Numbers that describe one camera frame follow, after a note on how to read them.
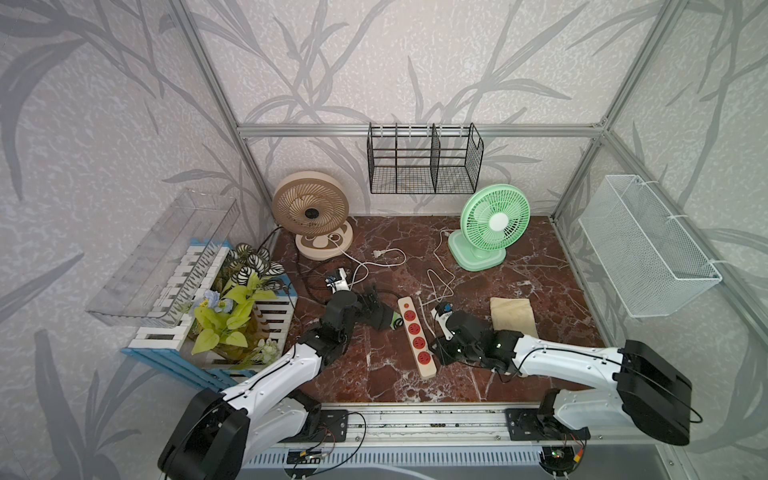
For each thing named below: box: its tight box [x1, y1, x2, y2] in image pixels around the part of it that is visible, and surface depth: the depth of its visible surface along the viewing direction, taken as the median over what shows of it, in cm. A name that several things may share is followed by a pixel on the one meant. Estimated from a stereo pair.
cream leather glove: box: [490, 297, 539, 338], surface depth 95 cm
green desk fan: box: [448, 184, 531, 272], surface depth 91 cm
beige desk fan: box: [272, 171, 353, 261], surface depth 96 cm
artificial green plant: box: [189, 243, 285, 366], surface depth 72 cm
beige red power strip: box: [397, 296, 437, 380], surface depth 87 cm
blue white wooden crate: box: [120, 238, 299, 391], surface depth 69 cm
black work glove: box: [354, 286, 394, 331], surface depth 93 cm
